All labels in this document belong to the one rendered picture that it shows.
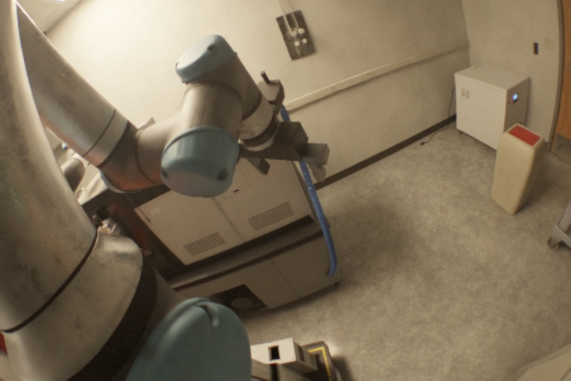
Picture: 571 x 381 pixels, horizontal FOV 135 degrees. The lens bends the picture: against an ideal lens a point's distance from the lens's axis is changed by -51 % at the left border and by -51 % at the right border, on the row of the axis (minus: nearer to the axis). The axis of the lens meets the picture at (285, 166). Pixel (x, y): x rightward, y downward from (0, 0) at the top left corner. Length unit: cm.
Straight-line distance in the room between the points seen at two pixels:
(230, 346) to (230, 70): 27
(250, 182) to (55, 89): 96
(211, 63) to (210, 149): 11
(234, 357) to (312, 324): 171
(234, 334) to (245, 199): 103
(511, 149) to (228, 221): 199
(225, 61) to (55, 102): 20
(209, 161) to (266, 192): 95
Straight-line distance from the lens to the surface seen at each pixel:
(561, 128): 324
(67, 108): 29
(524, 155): 202
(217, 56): 28
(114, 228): 136
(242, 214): 122
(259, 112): 34
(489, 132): 294
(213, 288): 156
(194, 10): 212
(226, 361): 15
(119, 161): 31
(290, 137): 37
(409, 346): 175
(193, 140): 22
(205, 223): 125
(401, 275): 193
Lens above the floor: 171
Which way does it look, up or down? 31 degrees down
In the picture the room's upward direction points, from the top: 24 degrees counter-clockwise
